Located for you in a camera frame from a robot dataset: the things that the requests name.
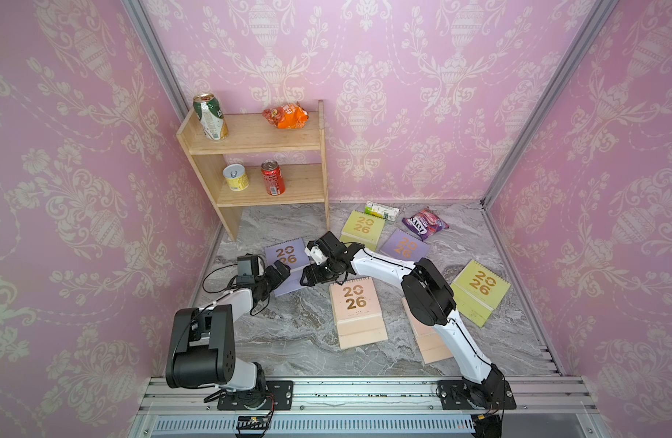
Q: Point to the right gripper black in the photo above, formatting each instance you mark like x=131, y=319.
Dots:
x=311, y=276

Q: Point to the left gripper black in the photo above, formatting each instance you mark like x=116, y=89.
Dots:
x=276, y=276

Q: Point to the purple calendar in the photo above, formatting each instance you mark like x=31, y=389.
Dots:
x=292, y=254
x=403, y=246

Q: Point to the pink calendar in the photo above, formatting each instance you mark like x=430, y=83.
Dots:
x=357, y=313
x=429, y=342

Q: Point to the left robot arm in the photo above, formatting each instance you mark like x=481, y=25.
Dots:
x=202, y=351

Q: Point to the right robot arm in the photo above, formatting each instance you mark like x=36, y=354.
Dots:
x=430, y=300

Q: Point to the green calendar back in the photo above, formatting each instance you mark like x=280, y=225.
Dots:
x=364, y=229

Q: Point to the green calendar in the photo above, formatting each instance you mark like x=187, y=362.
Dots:
x=478, y=292
x=364, y=229

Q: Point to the red soda can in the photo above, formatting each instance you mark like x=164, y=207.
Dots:
x=272, y=177

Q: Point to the green juice carton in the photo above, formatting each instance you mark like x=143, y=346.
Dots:
x=389, y=213

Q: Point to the yellow tin can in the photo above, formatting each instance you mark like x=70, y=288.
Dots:
x=236, y=177

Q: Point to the purple snack bag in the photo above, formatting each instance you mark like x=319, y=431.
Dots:
x=425, y=223

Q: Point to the wooden two-tier shelf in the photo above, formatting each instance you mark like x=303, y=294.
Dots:
x=251, y=133

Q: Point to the black electronics box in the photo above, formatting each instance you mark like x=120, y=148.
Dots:
x=253, y=424

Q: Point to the orange snack bag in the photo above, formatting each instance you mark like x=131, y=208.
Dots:
x=287, y=117

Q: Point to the green calendar far right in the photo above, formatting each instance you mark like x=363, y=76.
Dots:
x=478, y=292

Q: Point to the green and white can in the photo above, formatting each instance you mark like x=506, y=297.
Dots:
x=210, y=116

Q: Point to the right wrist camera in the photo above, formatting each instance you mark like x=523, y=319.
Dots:
x=313, y=251

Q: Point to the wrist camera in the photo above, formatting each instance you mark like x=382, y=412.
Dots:
x=249, y=270
x=313, y=251

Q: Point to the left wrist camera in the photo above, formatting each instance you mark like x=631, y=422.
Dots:
x=249, y=270

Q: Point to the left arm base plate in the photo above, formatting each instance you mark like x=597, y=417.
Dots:
x=273, y=395

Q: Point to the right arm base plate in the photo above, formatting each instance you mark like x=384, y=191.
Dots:
x=464, y=395

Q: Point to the aluminium mounting rail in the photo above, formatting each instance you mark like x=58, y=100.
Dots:
x=548, y=406

